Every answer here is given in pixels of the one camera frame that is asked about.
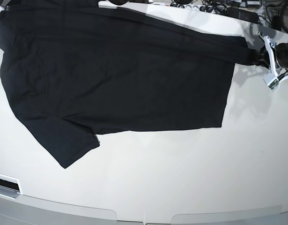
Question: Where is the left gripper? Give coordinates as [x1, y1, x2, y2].
[256, 43, 288, 69]

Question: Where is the black t-shirt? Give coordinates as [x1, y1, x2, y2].
[0, 0, 255, 168]

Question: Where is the white slotted table fixture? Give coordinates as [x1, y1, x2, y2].
[0, 174, 23, 200]

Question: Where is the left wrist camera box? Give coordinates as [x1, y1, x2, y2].
[264, 73, 280, 92]

